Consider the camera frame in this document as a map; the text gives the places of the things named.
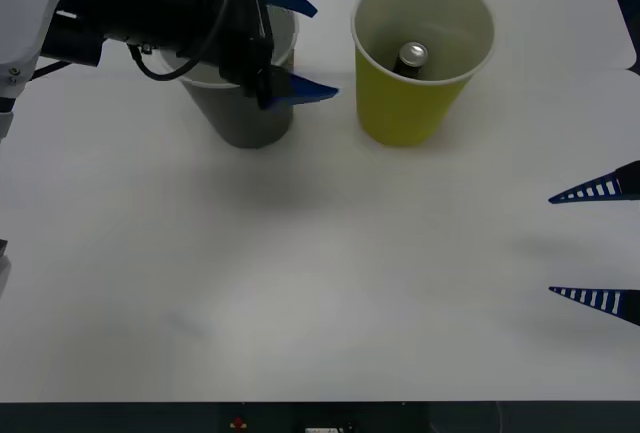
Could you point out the red button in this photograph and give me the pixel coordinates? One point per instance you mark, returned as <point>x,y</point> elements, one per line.
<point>238,423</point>

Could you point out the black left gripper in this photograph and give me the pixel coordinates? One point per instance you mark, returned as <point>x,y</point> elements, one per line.
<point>235,28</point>

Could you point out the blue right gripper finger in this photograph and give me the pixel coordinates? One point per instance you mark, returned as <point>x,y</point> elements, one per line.
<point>612,301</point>
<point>607,187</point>

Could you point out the grey plastic waste bin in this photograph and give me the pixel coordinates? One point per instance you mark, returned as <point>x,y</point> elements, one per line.
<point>245,125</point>

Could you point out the yellow-green plastic waste bin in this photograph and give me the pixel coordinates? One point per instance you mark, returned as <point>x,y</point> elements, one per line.
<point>395,113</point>

